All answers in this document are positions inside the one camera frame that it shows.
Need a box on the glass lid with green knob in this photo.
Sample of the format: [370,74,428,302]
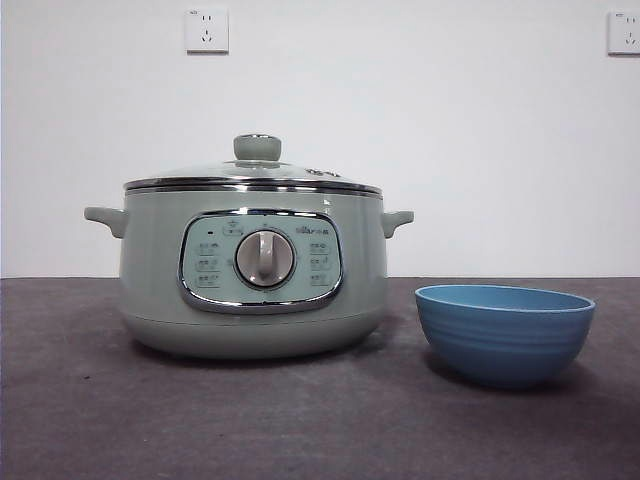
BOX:
[123,132,383,194]

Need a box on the pale green electric steamer pot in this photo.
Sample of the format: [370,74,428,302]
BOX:
[83,186,415,360]

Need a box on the blue ribbed bowl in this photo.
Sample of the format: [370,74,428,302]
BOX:
[414,284,598,391]

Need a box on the white wall socket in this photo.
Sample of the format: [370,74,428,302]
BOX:
[185,8,231,55]
[606,10,640,57]

